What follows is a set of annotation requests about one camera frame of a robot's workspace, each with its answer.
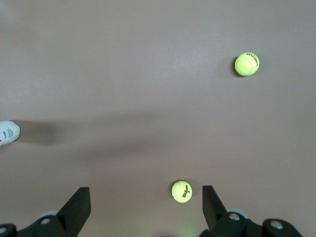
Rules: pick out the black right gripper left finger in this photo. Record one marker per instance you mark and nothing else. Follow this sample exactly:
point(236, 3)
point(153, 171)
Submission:
point(71, 214)

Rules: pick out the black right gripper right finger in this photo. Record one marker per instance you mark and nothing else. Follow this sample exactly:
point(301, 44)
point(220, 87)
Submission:
point(217, 222)

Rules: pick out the blue white tennis ball can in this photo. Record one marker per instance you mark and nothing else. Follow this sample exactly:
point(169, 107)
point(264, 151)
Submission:
point(8, 133)

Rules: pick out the yellow-green tennis ball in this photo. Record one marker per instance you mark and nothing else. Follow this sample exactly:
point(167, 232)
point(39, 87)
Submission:
point(182, 191)
point(247, 63)

